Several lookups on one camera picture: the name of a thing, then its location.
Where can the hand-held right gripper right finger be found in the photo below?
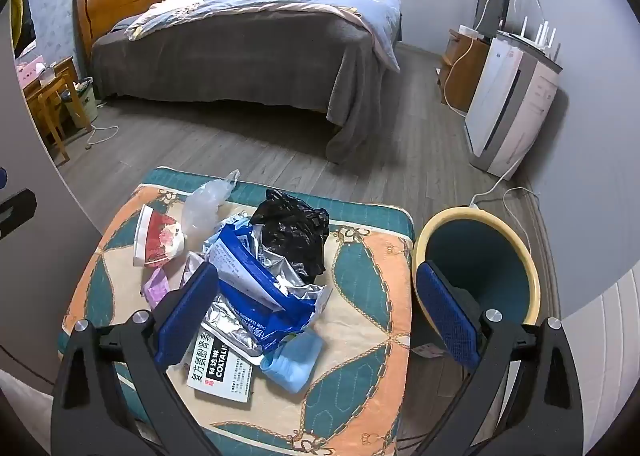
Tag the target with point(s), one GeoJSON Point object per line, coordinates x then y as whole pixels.
{"type": "Point", "coordinates": [445, 306]}

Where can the light blue packet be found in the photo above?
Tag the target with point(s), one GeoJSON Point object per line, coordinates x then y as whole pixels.
{"type": "Point", "coordinates": [295, 361]}

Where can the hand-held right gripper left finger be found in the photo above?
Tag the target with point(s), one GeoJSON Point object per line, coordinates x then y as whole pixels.
{"type": "Point", "coordinates": [187, 308]}

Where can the black plastic bag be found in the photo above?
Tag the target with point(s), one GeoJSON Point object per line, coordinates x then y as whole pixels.
{"type": "Point", "coordinates": [290, 231]}

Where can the clear plastic bag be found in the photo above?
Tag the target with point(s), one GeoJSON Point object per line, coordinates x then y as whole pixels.
{"type": "Point", "coordinates": [205, 206]}

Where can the wooden stool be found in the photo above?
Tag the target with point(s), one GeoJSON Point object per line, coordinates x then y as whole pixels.
{"type": "Point", "coordinates": [55, 100]}

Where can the white air purifier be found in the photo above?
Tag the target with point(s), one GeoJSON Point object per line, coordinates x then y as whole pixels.
{"type": "Point", "coordinates": [505, 105]}

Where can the purple packet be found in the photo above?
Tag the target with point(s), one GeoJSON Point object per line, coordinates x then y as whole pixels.
{"type": "Point", "coordinates": [156, 288]}

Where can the pink tissue box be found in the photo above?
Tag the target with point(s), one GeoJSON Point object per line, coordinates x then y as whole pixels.
{"type": "Point", "coordinates": [30, 69]}

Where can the blue foil wrapper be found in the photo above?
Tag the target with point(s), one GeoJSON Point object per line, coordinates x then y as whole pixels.
{"type": "Point", "coordinates": [250, 281]}

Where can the wooden bedside table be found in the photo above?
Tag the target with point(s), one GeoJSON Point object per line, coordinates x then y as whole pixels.
{"type": "Point", "coordinates": [35, 100]}

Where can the black monitor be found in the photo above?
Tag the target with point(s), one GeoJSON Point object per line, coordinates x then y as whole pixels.
{"type": "Point", "coordinates": [492, 3]}

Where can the white power strip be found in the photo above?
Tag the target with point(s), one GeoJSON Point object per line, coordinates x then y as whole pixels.
{"type": "Point", "coordinates": [472, 207]}

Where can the wooden cabinet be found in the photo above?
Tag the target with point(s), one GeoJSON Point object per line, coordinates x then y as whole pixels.
{"type": "Point", "coordinates": [467, 70]}

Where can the red and white paper wrapper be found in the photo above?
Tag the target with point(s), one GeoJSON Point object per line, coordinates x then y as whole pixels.
{"type": "Point", "coordinates": [160, 236]}

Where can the green waste bin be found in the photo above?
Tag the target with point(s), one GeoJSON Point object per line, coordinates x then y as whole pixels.
{"type": "Point", "coordinates": [82, 103]}

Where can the teal bin with yellow rim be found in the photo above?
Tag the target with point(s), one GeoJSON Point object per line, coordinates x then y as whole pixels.
{"type": "Point", "coordinates": [480, 256]}

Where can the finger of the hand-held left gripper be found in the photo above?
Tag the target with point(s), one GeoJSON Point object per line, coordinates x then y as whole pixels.
{"type": "Point", "coordinates": [17, 211]}

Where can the white router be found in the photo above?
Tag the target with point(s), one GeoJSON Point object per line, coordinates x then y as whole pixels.
{"type": "Point", "coordinates": [542, 38]}

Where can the bed with grey blanket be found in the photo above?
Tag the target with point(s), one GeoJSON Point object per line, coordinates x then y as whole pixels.
{"type": "Point", "coordinates": [240, 60]}

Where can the teal and orange patterned mat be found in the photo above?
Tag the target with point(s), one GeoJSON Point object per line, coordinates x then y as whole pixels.
{"type": "Point", "coordinates": [360, 296]}

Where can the white medicine box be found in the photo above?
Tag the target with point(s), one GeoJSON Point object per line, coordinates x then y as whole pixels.
{"type": "Point", "coordinates": [222, 378]}

